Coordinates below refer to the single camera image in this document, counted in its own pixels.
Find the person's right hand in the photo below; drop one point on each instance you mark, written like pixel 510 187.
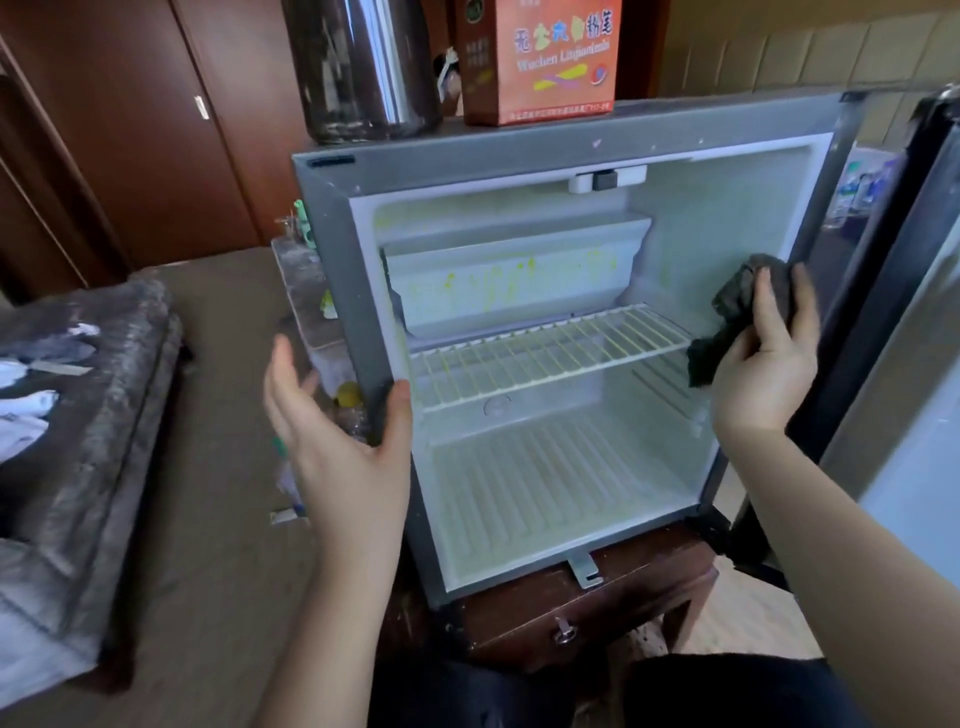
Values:
pixel 765 383

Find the person's left hand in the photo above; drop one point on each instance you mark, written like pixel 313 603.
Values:
pixel 338 473

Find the orange soda bottle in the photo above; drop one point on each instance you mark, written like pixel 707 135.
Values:
pixel 348 405

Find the dark grey cloth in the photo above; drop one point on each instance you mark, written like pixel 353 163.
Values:
pixel 728 308

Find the fridge door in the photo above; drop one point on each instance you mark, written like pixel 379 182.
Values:
pixel 885 405

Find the grey mini fridge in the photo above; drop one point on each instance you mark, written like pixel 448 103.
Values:
pixel 525 143

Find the dark glass spray bottle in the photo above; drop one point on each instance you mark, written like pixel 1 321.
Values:
pixel 360 60

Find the person's right forearm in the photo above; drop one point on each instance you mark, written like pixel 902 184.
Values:
pixel 855 585

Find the person's dark trousers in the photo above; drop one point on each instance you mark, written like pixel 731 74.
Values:
pixel 720 693

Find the small paper scrap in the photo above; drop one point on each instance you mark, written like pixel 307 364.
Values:
pixel 285 515

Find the green packet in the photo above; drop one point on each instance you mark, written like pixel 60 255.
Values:
pixel 327 305

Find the grey upholstered bench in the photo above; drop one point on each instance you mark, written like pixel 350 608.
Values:
pixel 308 300

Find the small clear water bottle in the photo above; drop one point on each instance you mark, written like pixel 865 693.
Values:
pixel 878 180
pixel 851 192

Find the green toy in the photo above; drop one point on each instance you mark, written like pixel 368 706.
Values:
pixel 303 225

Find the grey velvet sofa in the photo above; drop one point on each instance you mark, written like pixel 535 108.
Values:
pixel 75 480

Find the dark red wooden stand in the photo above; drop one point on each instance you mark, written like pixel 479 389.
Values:
pixel 585 600

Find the paper slip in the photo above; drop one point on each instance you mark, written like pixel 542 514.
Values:
pixel 60 369

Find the small white garment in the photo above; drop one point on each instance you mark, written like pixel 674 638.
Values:
pixel 27 405

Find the grey garment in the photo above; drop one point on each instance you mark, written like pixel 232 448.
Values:
pixel 42 348

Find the beige padded headboard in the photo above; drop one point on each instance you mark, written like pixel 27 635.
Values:
pixel 810 53

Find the orange cardboard chalk box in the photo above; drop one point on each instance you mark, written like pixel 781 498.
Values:
pixel 537 60

